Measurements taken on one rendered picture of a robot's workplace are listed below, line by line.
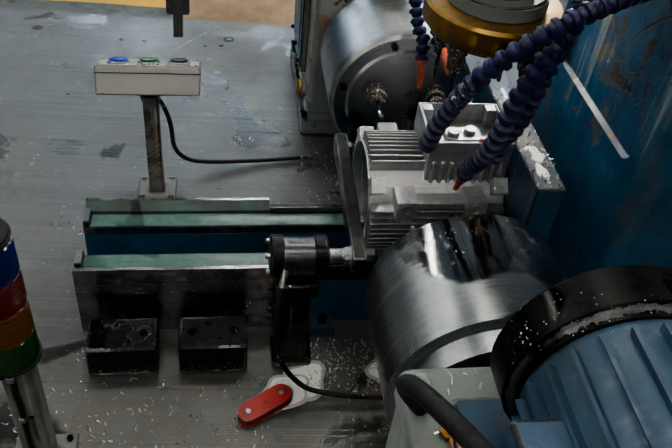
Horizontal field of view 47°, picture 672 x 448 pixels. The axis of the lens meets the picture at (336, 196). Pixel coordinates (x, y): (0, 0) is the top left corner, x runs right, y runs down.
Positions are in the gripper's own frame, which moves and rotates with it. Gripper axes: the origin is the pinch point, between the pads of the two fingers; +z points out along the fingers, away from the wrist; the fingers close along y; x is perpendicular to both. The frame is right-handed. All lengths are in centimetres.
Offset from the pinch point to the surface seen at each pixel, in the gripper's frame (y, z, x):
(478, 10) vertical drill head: 38, -5, -41
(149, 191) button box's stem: -6.3, 33.1, 7.0
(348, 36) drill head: 28.5, 2.5, -2.0
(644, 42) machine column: 61, -2, -40
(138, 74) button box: -6.4, 9.5, -3.5
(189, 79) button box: 1.8, 10.1, -3.5
